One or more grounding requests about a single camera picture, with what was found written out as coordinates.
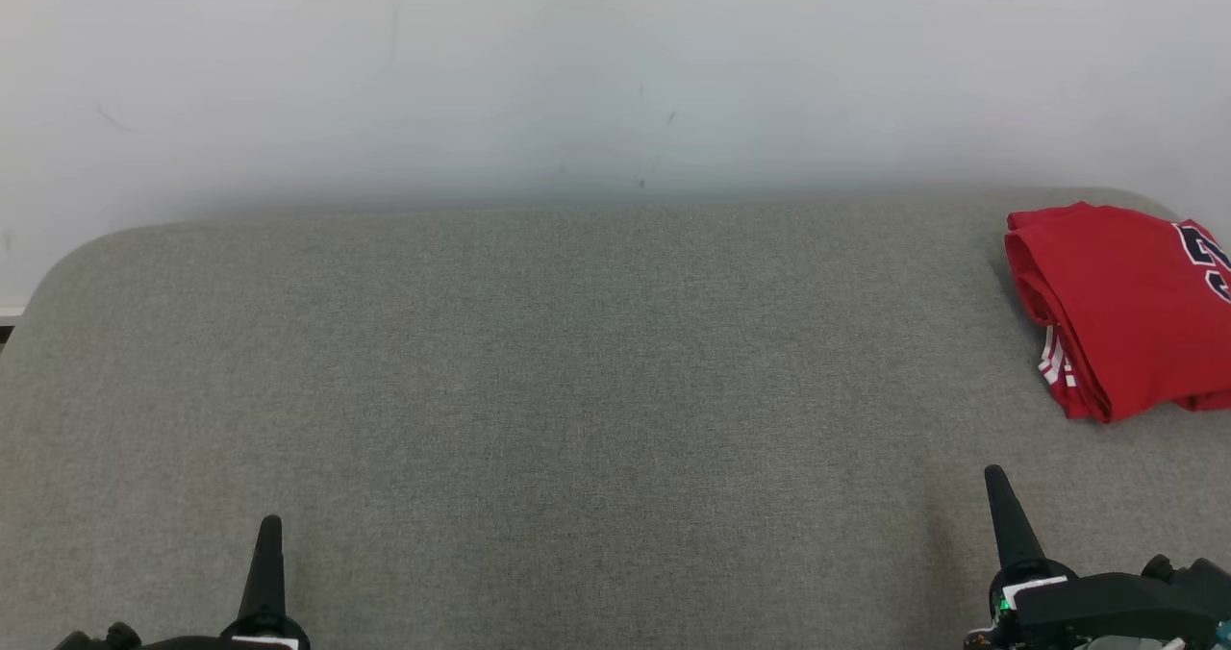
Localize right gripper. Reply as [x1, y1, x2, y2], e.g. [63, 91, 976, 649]
[967, 465, 1218, 650]

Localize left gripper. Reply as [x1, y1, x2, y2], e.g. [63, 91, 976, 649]
[144, 515, 312, 650]

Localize red basketball jersey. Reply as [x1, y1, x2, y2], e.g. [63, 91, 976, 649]
[1004, 201, 1231, 425]

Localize grey fabric sofa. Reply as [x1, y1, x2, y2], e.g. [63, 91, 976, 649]
[0, 187, 1231, 650]

